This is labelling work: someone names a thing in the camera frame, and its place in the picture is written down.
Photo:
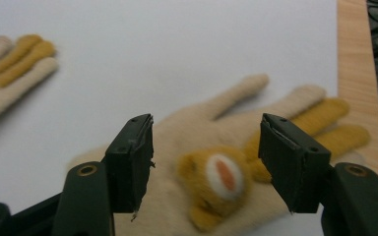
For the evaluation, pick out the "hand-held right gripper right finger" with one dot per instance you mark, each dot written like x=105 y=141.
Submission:
x=295 y=164

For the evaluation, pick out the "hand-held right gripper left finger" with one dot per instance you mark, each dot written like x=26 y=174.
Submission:
x=128 y=164

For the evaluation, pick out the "beige glove with bear patch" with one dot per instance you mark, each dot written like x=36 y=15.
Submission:
x=183 y=137

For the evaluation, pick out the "white foam mat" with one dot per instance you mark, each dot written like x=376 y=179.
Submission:
x=144 y=49

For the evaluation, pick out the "beige glove with orange fingers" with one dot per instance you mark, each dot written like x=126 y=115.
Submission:
x=0 y=95

